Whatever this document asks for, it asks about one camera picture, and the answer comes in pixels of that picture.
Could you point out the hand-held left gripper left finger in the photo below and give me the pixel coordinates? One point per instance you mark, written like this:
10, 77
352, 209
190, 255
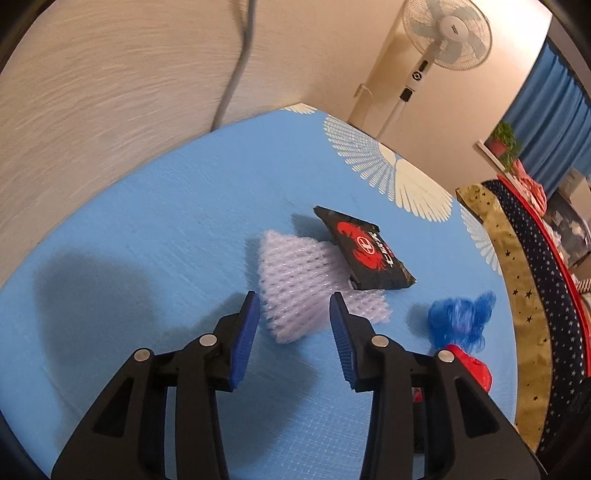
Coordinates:
244, 332

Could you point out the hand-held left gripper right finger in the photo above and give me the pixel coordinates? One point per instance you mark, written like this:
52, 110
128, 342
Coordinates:
341, 332

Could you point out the small white foam net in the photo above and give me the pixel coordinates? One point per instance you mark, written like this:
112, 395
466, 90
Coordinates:
295, 277

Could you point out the black red packet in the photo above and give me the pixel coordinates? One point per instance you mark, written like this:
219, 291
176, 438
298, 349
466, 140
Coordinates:
364, 249

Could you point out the blue plastic bag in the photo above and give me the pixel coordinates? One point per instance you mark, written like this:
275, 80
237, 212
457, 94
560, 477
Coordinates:
457, 318

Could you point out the red plastic bag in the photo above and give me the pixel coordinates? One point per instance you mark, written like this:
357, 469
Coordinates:
475, 369

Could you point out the star print quilt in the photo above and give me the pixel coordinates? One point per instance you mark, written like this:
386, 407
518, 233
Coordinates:
540, 277

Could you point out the red blanket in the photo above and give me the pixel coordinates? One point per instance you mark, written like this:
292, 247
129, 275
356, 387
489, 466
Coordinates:
554, 244

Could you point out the pink cloth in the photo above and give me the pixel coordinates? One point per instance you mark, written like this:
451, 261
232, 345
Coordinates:
531, 189

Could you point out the potted green plant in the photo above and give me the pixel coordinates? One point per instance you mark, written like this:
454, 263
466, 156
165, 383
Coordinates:
497, 146

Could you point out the clear plastic storage box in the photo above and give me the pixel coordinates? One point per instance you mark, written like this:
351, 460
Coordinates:
570, 217

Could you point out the blue curtain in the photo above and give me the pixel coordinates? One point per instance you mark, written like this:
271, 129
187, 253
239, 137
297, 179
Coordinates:
554, 115

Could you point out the white standing fan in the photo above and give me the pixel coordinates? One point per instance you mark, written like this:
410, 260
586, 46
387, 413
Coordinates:
443, 27

